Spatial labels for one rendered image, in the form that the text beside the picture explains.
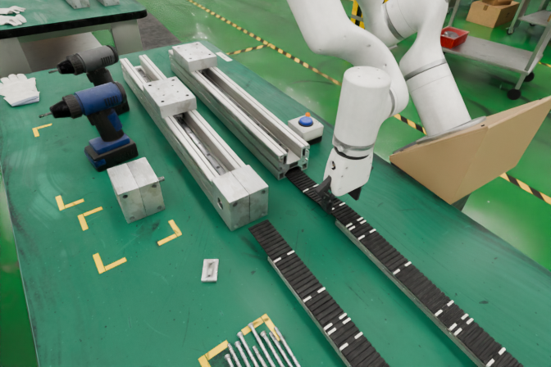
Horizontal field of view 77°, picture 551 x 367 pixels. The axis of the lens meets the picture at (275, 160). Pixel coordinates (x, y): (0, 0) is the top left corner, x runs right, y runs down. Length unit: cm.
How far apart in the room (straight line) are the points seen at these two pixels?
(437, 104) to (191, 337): 82
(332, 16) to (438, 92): 48
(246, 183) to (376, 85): 36
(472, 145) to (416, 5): 41
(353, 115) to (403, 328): 40
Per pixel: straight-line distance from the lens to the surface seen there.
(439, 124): 106
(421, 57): 107
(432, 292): 77
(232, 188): 79
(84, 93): 97
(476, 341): 76
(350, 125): 66
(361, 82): 63
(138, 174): 87
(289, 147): 98
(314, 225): 85
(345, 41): 69
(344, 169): 72
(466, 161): 94
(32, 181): 111
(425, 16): 107
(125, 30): 249
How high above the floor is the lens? 142
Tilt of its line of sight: 39 degrees down
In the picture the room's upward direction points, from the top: 3 degrees clockwise
